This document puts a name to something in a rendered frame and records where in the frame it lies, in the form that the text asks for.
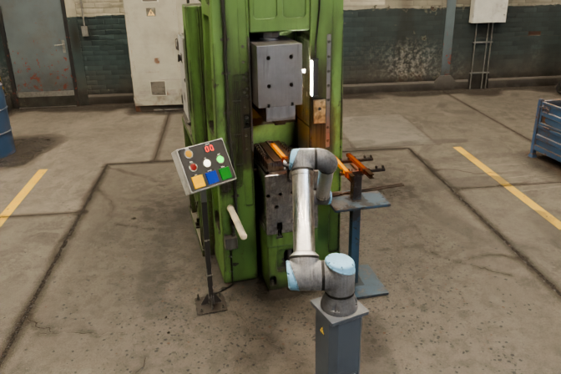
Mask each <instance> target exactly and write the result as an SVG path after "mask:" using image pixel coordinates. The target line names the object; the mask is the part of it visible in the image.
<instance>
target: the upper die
mask: <svg viewBox="0 0 561 374"><path fill-rule="evenodd" d="M267 106H268V105H267ZM252 108H253V109H254V110H255V111H256V112H257V113H258V114H259V115H260V116H261V117H262V118H263V119H264V120H265V121H266V122H272V121H281V120H289V119H296V106H295V105H293V104H292V105H291V106H281V107H272V108H270V107H269V106H268V108H263V109H258V108H257V107H256V106H255V105H254V104H253V103H252Z"/></svg>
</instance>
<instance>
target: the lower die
mask: <svg viewBox="0 0 561 374"><path fill-rule="evenodd" d="M268 141H273V140H266V141H265V142H263V143H259V146H256V145H258V144H255V147H256V154H257V148H258V147H261V148H262V149H263V150H264V151H265V153H266V154H267V155H268V157H269V159H267V156H265V157H264V165H265V167H266V168H267V170H268V171H269V172H275V171H282V170H286V169H284V167H283V162H282V158H281V157H280V156H279V154H278V153H277V152H276V151H275V150H274V148H273V147H272V146H271V145H270V144H269V142H268ZM273 143H275V144H276V146H277V147H278V148H279V149H280V150H281V151H282V152H283V154H284V155H285V156H288V154H289V153H290V152H289V153H288V149H286V148H284V147H285V146H284V145H283V144H281V142H280V141H279V140H276V141H273ZM282 145H283V147H282ZM259 149H260V148H258V151H259ZM263 150H261V149H260V151H259V153H260V152H261V151H263ZM263 153H264V152H261V153H260V158H261V155H262V154H263ZM279 169H280V170H279Z"/></svg>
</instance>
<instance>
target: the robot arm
mask: <svg viewBox="0 0 561 374"><path fill-rule="evenodd" d="M288 158H289V164H288V163H287V162H286V161H285V160H283V167H284V169H286V172H285V176H286V177H287V178H290V179H291V180H292V203H293V253H292V254H291V255H290V260H287V261H286V271H287V280H288V287H289V289H290V290H291V291H325V292H324V294H323V297H322V298H321V309H322V310H323V311H324V312H325V313H326V314H328V315H330V316H336V317H345V316H350V315H352V314H354V313H355V312H356V311H357V308H358V301H357V298H356V295H355V273H356V269H355V262H354V260H353V259H352V258H351V257H350V256H348V255H344V254H338V253H332V254H329V255H328V256H327V257H326V258H325V260H319V255H318V254H317V253H316V252H315V221H314V205H330V204H331V200H332V194H331V183H332V179H333V174H334V172H335V171H336V169H337V166H338V161H337V158H336V156H335V155H334V154H333V153H332V152H330V151H328V150H326V149H320V148H316V149H314V148H311V149H301V148H299V149H293V150H292V151H291V152H290V153H289V154H288ZM313 169H318V170H319V171H318V180H317V187H316V190H313V173H314V172H313ZM288 175H289V177H288Z"/></svg>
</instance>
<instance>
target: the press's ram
mask: <svg viewBox="0 0 561 374"><path fill-rule="evenodd" d="M279 37H280V40H276V41H260V40H258V37H255V38H250V72H251V96H252V103H253V104H254V105H255V106H256V107H257V108H258V109H263V108H268V106H269V107H270V108H272V107H281V106H291V105H292V104H293V105H301V104H302V74H303V73H305V72H306V69H305V68H303V67H302V43H299V42H297V41H295V40H293V39H291V38H288V37H285V36H279ZM267 105H268V106H267Z"/></svg>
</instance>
